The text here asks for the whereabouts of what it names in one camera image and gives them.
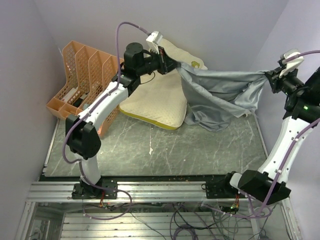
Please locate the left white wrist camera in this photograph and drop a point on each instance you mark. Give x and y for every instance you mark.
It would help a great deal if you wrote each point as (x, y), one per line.
(153, 41)

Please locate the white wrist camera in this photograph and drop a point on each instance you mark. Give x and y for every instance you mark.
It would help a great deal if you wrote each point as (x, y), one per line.
(289, 61)
(153, 41)

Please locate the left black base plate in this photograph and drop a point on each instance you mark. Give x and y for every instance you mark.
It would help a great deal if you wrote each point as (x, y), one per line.
(84, 191)

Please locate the grey pillowcase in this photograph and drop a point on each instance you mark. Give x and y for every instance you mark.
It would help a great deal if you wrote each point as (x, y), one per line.
(215, 97)

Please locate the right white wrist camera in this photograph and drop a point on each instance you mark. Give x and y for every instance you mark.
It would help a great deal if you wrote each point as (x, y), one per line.
(289, 61)

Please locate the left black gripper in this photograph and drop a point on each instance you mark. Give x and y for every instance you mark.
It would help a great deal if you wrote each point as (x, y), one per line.
(167, 64)

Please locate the white red box in organizer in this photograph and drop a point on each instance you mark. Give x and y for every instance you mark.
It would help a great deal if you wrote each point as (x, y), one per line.
(71, 96)

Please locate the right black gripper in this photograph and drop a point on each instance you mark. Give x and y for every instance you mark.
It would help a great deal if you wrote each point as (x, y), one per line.
(274, 80)

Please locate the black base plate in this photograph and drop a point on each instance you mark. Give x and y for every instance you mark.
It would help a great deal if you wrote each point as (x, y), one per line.
(219, 190)
(84, 191)

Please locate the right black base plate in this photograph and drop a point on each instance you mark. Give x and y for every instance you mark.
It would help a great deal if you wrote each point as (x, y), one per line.
(219, 190)

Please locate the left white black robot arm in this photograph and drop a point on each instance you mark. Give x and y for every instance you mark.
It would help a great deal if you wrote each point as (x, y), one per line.
(82, 141)

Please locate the orange plastic file organizer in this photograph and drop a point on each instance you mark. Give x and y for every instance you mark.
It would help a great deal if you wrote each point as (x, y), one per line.
(88, 69)

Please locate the aluminium mounting rail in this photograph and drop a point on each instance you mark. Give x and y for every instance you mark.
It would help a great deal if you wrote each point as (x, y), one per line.
(150, 191)

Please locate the cream yellow pillow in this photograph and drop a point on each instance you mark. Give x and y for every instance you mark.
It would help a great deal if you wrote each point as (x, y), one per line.
(159, 100)

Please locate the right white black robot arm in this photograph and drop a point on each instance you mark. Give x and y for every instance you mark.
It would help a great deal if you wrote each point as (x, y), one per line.
(302, 115)

